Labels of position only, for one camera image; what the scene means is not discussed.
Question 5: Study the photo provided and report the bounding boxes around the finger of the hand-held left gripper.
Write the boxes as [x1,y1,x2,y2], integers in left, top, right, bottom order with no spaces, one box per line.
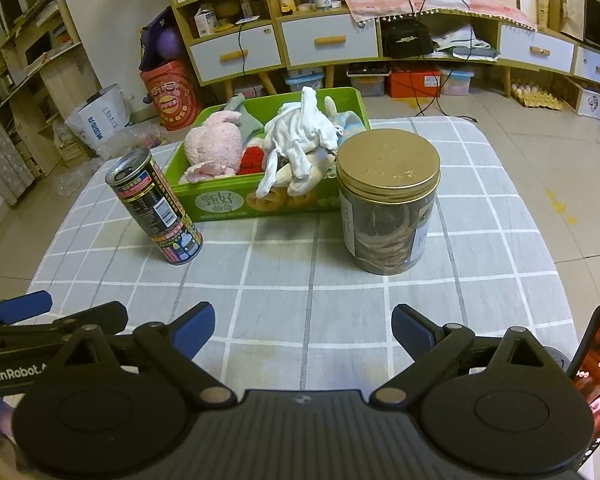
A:
[0,290,53,326]
[55,301,129,335]

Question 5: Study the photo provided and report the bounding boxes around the red printed bag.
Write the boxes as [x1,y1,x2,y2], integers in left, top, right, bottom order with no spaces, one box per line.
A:
[140,60,203,131]

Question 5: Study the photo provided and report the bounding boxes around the purple bag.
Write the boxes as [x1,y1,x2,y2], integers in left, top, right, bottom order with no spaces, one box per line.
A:
[139,7,186,71]

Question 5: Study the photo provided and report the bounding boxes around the clear jar with gold lid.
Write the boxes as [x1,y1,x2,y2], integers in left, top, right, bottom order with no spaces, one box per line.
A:
[336,130,441,276]

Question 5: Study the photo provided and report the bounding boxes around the pink plush rabbit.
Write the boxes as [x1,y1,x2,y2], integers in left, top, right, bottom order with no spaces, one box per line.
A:
[179,110,244,184]

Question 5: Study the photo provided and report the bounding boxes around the red sock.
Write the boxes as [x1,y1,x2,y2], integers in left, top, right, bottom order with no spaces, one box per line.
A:
[238,146,267,176]

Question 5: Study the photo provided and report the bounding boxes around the clear storage box blue lid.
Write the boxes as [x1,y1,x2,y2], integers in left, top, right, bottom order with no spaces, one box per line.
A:
[284,72,326,94]

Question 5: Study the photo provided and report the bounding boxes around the wooden drawer cabinet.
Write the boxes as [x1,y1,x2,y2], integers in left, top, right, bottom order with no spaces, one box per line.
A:
[276,10,383,92]

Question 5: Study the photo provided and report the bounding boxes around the brown storage box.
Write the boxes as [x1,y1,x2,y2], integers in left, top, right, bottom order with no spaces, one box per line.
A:
[550,0,588,41]

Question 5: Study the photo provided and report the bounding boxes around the white cloth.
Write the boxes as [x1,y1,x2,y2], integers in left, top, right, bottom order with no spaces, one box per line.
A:
[257,86,341,198]

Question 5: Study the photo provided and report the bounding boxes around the white box with cartoon face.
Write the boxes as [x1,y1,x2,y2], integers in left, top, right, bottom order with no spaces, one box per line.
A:
[577,85,600,118]

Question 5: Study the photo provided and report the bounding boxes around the black power cable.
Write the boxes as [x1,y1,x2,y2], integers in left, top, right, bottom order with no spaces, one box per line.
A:
[227,22,248,98]

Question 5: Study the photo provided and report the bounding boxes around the light wooden bookshelf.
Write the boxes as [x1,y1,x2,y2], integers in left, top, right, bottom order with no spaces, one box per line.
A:
[0,0,101,178]

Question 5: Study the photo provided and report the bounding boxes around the black drink can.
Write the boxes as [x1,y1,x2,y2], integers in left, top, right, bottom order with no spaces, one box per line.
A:
[105,148,203,266]

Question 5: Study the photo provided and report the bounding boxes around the wooden shelf cabinet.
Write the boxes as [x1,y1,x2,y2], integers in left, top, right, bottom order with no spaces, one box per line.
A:
[162,0,287,88]

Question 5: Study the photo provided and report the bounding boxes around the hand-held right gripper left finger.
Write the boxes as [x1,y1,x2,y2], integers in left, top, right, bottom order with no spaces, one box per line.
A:
[62,302,234,405]

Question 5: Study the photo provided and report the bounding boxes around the pink table runner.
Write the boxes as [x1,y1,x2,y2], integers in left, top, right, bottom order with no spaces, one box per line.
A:
[339,0,538,32]

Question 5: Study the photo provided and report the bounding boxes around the black bag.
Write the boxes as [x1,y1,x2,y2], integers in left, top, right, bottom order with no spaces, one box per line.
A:
[380,17,436,58]

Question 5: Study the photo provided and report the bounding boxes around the grey-green fluffy towel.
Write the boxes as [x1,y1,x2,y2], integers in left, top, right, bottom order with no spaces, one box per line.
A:
[222,95,267,147]

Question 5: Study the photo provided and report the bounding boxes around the smartphone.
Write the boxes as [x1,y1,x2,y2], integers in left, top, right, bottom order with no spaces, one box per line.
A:
[566,304,600,466]

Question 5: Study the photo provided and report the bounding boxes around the blue patterned cloth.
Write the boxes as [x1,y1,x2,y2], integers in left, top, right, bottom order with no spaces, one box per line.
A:
[325,97,366,151]

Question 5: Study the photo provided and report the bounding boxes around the green box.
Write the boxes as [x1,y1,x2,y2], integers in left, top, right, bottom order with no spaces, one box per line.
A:
[167,86,372,223]

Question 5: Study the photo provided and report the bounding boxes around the orange box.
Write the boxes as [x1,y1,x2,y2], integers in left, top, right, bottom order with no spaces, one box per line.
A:
[385,69,442,98]

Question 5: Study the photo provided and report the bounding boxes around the long low wooden cabinet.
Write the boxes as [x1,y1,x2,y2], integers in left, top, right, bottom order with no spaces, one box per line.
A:
[377,7,600,111]

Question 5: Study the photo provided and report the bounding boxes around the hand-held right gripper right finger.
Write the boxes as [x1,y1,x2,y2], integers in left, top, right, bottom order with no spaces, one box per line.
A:
[372,303,564,405]

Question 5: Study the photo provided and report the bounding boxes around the egg trays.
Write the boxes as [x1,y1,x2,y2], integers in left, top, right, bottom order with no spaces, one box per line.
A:
[510,80,563,110]

